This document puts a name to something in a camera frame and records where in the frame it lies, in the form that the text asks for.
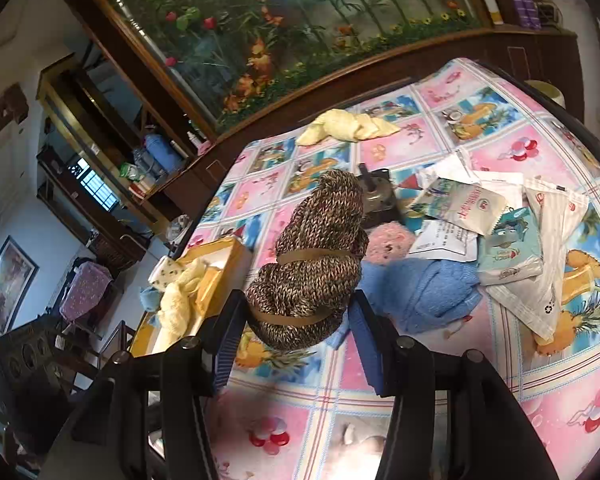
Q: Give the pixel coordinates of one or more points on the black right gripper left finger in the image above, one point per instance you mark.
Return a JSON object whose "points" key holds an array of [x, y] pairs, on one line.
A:
{"points": [[143, 418]]}

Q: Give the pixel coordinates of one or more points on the blue knitted towel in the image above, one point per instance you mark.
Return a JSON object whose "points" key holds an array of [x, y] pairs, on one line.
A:
{"points": [[420, 295]]}

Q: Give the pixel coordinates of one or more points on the pink fluffy ball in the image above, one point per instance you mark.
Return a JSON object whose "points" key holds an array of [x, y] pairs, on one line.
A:
{"points": [[388, 242]]}

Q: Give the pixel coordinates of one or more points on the purple bottles on shelf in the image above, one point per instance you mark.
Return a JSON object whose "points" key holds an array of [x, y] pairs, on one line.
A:
{"points": [[528, 14]]}

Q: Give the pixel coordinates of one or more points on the yellow taped foam box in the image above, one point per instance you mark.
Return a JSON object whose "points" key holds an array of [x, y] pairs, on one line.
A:
{"points": [[227, 254]]}

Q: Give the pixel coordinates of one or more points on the white plastic mailer bag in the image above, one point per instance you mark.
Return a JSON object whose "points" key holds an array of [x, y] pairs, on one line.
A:
{"points": [[534, 294]]}

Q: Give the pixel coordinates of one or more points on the white paper packet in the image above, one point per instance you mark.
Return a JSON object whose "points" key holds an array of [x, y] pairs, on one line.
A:
{"points": [[441, 240]]}

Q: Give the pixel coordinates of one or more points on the landscape print white pouch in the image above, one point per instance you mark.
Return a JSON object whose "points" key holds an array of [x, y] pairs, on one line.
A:
{"points": [[468, 206]]}

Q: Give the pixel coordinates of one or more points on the brown yarn skein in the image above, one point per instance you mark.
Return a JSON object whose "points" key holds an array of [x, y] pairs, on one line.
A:
{"points": [[299, 300]]}

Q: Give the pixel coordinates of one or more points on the yellow fluffy towel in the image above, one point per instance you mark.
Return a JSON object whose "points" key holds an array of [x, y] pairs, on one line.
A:
{"points": [[176, 310]]}

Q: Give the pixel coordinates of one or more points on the framed wall picture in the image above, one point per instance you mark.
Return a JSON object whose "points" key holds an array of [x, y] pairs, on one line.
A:
{"points": [[17, 271]]}

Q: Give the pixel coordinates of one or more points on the teal cartoon tissue pack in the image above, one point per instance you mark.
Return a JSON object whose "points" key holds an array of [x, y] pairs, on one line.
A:
{"points": [[512, 252]]}

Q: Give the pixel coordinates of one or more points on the floral landscape painting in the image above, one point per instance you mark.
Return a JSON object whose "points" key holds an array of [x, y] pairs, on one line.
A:
{"points": [[231, 58]]}

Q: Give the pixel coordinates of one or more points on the blue water jug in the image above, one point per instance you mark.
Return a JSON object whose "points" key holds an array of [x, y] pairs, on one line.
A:
{"points": [[163, 153]]}

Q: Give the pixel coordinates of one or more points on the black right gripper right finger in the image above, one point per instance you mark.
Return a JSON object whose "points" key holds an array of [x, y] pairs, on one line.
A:
{"points": [[455, 413]]}

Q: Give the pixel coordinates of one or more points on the floral patterned tablecloth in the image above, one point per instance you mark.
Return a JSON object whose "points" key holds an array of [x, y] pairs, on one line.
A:
{"points": [[503, 195]]}

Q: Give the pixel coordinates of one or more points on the black electric motor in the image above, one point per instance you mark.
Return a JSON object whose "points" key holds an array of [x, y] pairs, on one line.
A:
{"points": [[379, 201]]}

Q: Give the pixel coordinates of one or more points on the yellow towel at table back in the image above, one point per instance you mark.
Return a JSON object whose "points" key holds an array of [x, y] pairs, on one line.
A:
{"points": [[345, 127]]}

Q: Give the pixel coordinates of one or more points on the lemon print tissue pack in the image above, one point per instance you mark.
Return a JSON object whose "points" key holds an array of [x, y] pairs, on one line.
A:
{"points": [[166, 272]]}

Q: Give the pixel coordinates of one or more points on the blue fluffy cloth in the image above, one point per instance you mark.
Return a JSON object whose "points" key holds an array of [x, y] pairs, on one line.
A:
{"points": [[150, 298]]}

